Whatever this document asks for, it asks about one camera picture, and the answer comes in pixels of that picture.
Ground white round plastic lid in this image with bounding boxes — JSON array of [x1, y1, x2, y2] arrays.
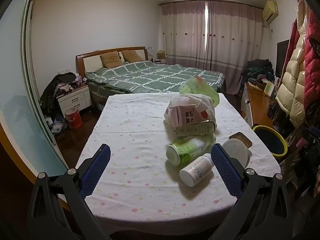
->
[[221, 139, 251, 170]]

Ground wooden dresser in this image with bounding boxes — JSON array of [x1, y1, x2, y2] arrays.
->
[[244, 81, 278, 128]]

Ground green label plastic bottle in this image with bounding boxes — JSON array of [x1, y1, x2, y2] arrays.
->
[[166, 134, 217, 167]]

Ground green box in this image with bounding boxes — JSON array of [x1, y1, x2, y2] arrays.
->
[[264, 81, 275, 97]]

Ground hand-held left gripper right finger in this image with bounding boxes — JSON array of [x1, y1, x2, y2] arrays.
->
[[211, 144, 294, 240]]

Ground white pill bottle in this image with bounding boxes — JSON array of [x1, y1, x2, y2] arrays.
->
[[179, 156, 215, 187]]

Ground brown pillow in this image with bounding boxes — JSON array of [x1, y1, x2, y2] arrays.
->
[[100, 51, 123, 68], [121, 50, 145, 62]]

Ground white nightstand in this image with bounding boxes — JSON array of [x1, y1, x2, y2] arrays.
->
[[56, 84, 92, 115]]

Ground green translucent plastic bag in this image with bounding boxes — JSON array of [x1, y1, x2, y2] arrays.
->
[[179, 76, 220, 105]]

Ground black yellow-rimmed trash bin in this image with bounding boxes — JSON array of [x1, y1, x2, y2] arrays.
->
[[252, 125, 287, 157]]

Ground red quilted jacket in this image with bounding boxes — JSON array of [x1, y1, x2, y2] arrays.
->
[[303, 5, 320, 110]]

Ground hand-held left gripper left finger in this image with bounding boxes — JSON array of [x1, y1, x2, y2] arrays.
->
[[26, 144, 112, 240]]

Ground cream puffer jacket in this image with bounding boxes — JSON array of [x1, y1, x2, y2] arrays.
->
[[275, 0, 308, 128]]

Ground black television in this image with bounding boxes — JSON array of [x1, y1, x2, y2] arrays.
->
[[275, 39, 290, 78]]

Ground curtain rod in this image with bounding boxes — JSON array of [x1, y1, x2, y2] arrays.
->
[[158, 0, 265, 9]]

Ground sliding wardrobe door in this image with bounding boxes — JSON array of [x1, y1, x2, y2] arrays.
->
[[0, 0, 69, 173]]

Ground long printed cardboard box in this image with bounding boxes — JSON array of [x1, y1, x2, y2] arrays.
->
[[171, 121, 216, 138]]

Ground pink curtain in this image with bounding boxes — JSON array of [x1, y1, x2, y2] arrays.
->
[[205, 1, 263, 94], [160, 1, 208, 68]]

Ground dark clothes pile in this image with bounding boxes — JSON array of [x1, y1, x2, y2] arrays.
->
[[40, 72, 87, 120]]

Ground white dotted tablecloth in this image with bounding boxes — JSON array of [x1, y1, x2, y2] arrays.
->
[[75, 92, 282, 235]]

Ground red bucket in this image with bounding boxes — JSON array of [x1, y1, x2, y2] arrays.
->
[[65, 107, 83, 129]]

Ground green checked blanket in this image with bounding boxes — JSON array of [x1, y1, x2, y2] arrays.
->
[[85, 61, 225, 93]]

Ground mixed clothes heap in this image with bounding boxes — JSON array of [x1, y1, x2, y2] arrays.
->
[[241, 59, 275, 85]]

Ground pink strawberry milk carton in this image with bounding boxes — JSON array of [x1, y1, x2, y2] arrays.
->
[[170, 104, 200, 127]]

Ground wall air conditioner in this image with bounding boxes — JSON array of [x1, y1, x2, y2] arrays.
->
[[262, 0, 278, 22]]

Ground wooden bed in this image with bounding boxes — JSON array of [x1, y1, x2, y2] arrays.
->
[[76, 46, 227, 105]]

